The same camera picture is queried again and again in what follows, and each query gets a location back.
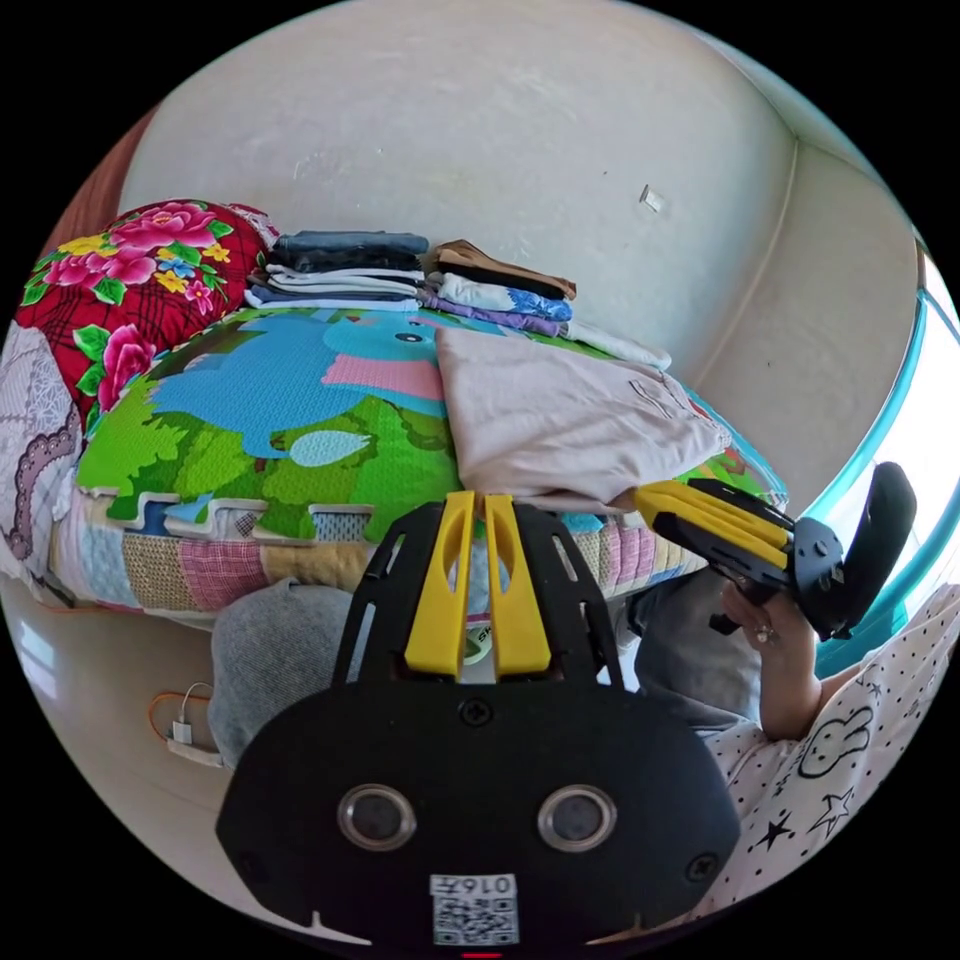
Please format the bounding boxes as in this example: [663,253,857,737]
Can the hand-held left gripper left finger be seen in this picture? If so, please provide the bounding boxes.
[404,491,477,682]

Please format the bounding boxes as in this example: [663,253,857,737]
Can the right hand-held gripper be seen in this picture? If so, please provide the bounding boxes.
[634,477,853,639]

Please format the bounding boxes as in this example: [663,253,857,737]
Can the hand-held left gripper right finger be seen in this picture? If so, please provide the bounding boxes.
[484,493,554,684]

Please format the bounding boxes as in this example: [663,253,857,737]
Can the pink pants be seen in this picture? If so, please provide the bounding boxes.
[434,326,733,513]

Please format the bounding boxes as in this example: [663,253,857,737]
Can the person's right forearm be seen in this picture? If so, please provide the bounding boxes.
[758,658,843,745]

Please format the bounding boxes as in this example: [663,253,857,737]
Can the person's right hand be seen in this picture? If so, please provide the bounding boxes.
[719,580,820,680]

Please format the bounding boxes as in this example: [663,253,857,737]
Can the bed with colourful printed mat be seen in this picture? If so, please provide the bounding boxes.
[48,298,790,618]

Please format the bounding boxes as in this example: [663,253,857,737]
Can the person's body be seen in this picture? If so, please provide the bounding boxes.
[207,568,960,921]

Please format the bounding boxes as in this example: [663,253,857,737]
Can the pile of clothes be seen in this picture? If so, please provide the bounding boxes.
[243,228,673,372]

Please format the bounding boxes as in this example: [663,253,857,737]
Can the red floral rolled blanket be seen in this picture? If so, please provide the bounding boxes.
[13,198,280,433]

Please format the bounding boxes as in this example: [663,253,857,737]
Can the white grey lace-patterned blanket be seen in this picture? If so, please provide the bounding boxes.
[0,320,85,588]

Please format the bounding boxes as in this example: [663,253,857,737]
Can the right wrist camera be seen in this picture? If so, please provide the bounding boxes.
[815,461,919,643]

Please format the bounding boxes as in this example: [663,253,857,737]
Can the white charger with orange cable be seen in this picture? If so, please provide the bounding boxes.
[147,680,226,771]

